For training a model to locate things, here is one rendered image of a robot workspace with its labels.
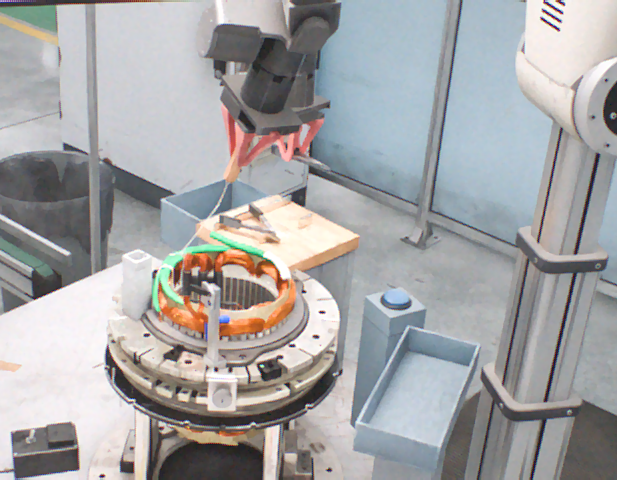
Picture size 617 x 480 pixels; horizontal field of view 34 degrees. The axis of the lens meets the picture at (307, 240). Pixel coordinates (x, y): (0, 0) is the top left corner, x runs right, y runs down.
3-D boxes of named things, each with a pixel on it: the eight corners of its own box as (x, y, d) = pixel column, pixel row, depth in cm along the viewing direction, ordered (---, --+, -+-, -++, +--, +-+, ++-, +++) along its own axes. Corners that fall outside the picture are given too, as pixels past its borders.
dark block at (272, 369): (256, 373, 130) (256, 360, 129) (273, 368, 131) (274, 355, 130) (264, 382, 128) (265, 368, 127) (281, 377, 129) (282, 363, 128)
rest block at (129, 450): (158, 440, 156) (158, 413, 154) (152, 464, 151) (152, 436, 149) (130, 437, 156) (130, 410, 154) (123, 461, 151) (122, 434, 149)
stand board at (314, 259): (195, 236, 170) (196, 223, 169) (276, 206, 182) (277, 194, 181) (278, 283, 158) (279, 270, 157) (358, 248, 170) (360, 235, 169)
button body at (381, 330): (372, 448, 165) (390, 317, 153) (349, 424, 170) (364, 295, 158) (407, 437, 168) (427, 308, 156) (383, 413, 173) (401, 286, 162)
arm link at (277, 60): (322, 38, 115) (308, 10, 119) (266, 29, 112) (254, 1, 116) (301, 86, 119) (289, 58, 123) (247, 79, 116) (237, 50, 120)
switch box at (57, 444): (12, 453, 157) (9, 425, 154) (75, 445, 160) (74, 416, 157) (14, 480, 152) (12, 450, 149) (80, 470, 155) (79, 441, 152)
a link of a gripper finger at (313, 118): (263, 157, 168) (266, 103, 163) (293, 146, 172) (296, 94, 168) (293, 169, 164) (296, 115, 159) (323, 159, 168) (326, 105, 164)
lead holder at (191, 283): (179, 293, 124) (180, 269, 123) (205, 282, 127) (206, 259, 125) (199, 305, 122) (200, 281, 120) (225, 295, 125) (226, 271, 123)
